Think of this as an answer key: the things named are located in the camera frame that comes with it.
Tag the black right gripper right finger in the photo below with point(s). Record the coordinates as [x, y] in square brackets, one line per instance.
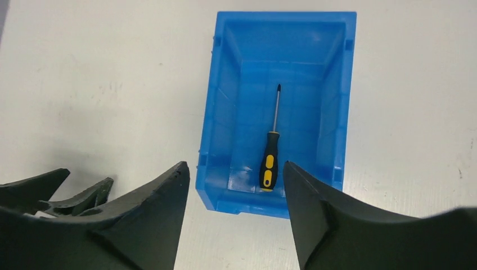
[333, 230]

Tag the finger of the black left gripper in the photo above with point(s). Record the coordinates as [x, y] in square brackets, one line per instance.
[92, 197]
[26, 195]

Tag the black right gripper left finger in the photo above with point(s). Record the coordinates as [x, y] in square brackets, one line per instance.
[139, 230]

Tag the black yellow screwdriver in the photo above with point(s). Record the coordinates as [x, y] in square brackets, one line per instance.
[268, 172]

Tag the blue plastic bin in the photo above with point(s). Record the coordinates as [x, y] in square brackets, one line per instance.
[288, 71]

